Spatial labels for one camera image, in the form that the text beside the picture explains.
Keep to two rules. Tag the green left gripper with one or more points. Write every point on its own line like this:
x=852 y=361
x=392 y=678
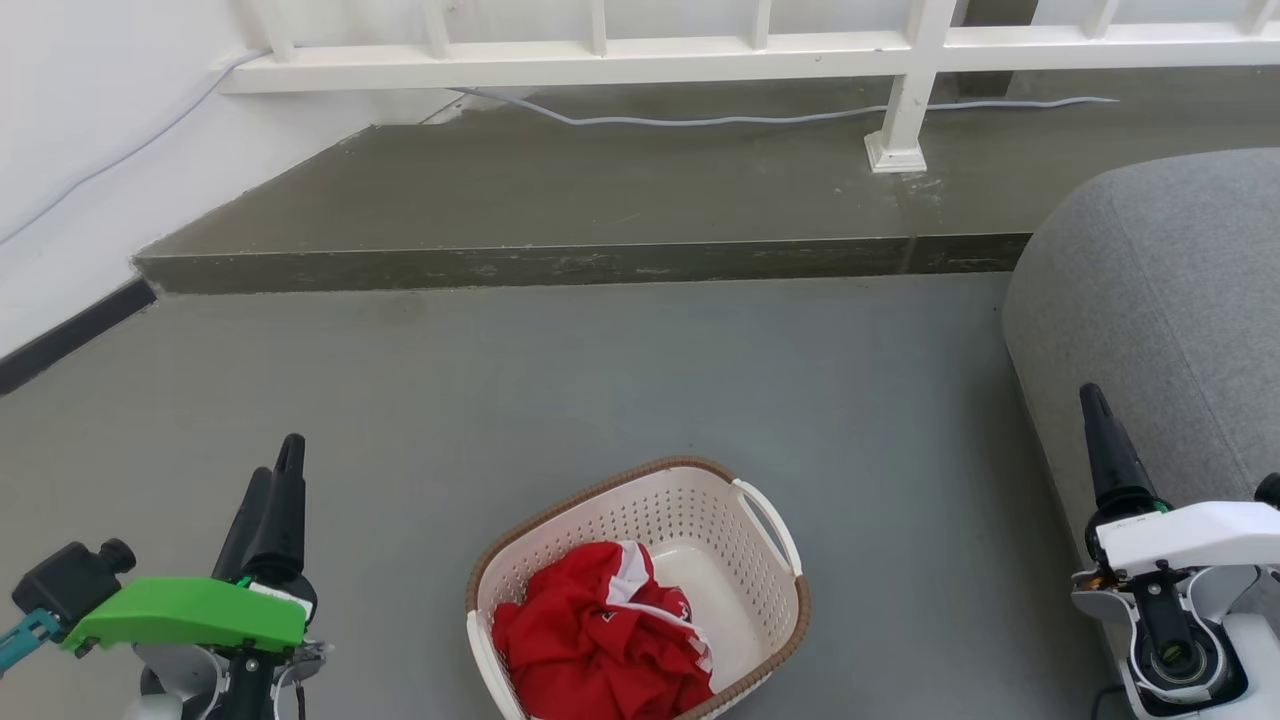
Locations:
x=180 y=610

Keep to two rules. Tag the black baseboard strip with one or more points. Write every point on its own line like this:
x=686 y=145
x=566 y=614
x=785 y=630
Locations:
x=70 y=335

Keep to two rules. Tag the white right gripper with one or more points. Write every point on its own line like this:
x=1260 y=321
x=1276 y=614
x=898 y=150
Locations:
x=1200 y=535

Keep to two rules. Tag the red and white garment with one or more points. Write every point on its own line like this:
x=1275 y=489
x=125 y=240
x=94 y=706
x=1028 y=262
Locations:
x=590 y=640

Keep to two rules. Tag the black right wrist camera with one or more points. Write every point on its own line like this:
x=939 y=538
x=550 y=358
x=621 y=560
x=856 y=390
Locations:
x=1271 y=490

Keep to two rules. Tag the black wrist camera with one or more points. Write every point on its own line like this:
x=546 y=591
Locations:
x=70 y=585
x=1271 y=490

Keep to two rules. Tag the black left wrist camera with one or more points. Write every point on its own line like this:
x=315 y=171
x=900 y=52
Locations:
x=70 y=585

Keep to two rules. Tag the grey fabric sofa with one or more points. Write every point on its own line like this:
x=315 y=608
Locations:
x=1160 y=300

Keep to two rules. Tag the cream perforated laundry basket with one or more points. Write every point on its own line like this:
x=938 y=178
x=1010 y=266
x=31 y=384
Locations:
x=690 y=510

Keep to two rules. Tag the white wooden railing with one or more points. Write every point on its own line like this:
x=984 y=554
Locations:
x=640 y=62

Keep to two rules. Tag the teal left camera connector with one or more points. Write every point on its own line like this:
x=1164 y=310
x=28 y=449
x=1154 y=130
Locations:
x=25 y=638

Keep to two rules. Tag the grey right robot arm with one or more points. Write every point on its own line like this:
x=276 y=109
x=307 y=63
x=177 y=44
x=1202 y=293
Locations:
x=1190 y=650

